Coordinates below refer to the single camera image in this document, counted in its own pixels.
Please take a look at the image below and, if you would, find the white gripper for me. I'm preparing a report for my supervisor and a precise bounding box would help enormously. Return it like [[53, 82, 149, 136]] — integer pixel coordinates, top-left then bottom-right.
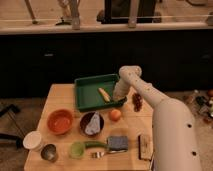
[[113, 79, 130, 101]]

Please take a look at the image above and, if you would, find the yellow banana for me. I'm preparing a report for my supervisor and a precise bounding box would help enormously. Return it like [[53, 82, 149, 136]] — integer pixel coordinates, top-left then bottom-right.
[[98, 88, 111, 102]]

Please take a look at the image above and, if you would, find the green plastic tray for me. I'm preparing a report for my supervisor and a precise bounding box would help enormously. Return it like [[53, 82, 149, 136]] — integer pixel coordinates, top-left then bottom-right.
[[75, 74, 127, 112]]

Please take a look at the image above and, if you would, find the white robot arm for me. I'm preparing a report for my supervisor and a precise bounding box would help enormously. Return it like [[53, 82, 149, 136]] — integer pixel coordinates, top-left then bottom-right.
[[113, 66, 202, 171]]

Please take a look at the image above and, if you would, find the dark purple bowl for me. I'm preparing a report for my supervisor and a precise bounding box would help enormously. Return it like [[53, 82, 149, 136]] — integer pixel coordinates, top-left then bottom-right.
[[80, 112, 104, 137]]

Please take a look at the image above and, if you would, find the red bowl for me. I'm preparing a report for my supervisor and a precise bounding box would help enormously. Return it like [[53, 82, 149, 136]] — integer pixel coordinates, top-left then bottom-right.
[[47, 109, 74, 135]]

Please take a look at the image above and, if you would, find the dark red grapes bunch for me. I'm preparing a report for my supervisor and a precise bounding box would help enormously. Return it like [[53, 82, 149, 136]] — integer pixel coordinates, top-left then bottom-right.
[[132, 93, 143, 112]]

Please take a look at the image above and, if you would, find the orange fruit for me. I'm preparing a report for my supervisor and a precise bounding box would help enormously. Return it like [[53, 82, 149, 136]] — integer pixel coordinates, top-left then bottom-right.
[[109, 109, 121, 122]]

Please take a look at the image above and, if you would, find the grey crumpled cloth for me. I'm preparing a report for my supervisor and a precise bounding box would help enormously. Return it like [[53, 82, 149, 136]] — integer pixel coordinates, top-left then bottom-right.
[[85, 112, 101, 136]]

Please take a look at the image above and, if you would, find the blue sponge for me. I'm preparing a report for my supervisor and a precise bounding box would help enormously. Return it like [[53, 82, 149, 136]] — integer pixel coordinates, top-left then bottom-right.
[[107, 136, 128, 151]]

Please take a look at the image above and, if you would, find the brown wooden block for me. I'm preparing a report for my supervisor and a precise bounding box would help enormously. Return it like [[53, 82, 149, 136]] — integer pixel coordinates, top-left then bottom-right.
[[138, 134, 153, 160]]

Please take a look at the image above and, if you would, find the metal fork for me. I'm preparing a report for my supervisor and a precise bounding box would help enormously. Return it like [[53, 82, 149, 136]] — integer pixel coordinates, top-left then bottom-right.
[[91, 150, 127, 158]]

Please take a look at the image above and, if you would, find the green plastic scoop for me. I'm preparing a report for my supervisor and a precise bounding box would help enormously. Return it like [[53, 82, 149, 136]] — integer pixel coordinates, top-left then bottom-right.
[[68, 141, 107, 159]]

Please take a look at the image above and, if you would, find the small metal cup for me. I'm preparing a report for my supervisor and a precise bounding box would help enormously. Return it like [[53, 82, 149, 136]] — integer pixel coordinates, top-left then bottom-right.
[[41, 144, 58, 162]]

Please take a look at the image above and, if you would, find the white round container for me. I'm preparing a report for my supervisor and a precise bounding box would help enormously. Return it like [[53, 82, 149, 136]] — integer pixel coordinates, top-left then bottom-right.
[[23, 131, 44, 151]]

